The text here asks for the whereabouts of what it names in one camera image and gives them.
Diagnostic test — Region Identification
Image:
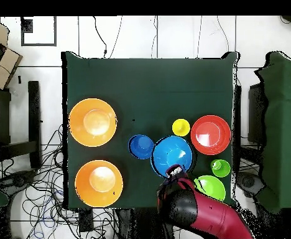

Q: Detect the light blue plastic bowl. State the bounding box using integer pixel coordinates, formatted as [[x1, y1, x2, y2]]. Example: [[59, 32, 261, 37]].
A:
[[150, 135, 194, 178]]

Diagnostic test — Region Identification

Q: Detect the orange plastic bowl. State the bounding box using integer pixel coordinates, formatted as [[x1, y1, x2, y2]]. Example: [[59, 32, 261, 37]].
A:
[[75, 159, 124, 208], [68, 98, 118, 148]]

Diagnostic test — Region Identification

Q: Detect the dark blue plastic bowl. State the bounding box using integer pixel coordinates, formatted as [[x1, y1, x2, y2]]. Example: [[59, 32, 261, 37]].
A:
[[127, 134, 155, 161]]

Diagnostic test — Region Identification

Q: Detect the black box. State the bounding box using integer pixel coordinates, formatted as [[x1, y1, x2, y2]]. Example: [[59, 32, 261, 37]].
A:
[[247, 83, 268, 145]]

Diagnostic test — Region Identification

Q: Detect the tangle of floor cables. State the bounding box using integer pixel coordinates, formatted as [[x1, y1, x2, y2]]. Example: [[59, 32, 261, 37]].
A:
[[0, 124, 126, 239]]

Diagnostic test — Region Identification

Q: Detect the green plastic cup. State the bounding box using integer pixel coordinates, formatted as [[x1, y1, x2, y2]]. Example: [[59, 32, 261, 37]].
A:
[[210, 159, 231, 178]]

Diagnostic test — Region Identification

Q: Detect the black cable with plug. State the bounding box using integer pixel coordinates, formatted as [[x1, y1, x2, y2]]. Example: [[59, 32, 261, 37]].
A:
[[93, 16, 108, 59]]

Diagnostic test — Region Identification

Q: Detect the black stand frame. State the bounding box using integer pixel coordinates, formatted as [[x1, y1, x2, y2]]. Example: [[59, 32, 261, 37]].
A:
[[0, 80, 42, 170]]

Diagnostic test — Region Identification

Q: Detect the dark green tablecloth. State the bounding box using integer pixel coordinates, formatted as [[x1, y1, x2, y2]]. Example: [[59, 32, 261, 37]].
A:
[[61, 51, 239, 210]]

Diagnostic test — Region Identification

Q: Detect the black square floor frame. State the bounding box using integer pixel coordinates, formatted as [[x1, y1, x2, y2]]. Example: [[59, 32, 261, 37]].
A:
[[21, 16, 57, 47]]

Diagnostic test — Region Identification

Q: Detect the black equipment base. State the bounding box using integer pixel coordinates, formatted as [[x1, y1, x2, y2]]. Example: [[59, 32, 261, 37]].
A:
[[0, 169, 38, 191], [236, 171, 264, 199]]

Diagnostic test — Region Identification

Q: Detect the green plastic bowl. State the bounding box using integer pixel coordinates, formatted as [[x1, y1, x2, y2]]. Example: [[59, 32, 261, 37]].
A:
[[193, 175, 226, 202]]

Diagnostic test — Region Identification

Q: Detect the red plastic bowl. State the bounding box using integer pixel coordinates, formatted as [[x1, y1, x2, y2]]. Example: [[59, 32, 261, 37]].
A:
[[190, 115, 232, 156]]

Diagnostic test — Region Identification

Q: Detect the yellow plastic cup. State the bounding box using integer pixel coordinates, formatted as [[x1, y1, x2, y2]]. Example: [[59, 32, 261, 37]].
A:
[[172, 118, 192, 138]]

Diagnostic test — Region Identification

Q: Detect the black power adapter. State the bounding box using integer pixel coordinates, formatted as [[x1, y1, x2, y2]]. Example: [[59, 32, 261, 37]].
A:
[[78, 208, 95, 232]]

